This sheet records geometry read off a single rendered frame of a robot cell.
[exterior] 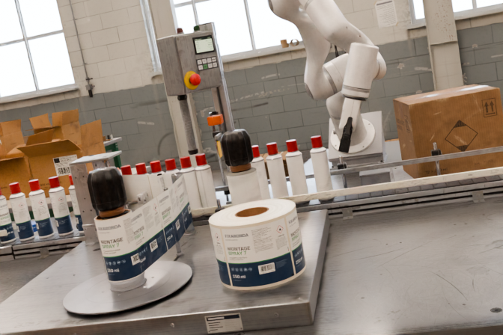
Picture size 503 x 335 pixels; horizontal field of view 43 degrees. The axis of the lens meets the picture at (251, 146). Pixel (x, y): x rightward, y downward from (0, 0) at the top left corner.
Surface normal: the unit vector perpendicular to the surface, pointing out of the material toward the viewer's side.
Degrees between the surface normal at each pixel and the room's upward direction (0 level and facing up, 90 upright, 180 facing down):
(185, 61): 90
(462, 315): 0
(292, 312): 90
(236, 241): 90
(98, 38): 90
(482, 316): 0
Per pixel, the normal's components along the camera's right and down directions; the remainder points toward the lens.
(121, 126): -0.31, 0.20
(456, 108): 0.00, 0.15
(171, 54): -0.70, 0.23
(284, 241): 0.58, 0.01
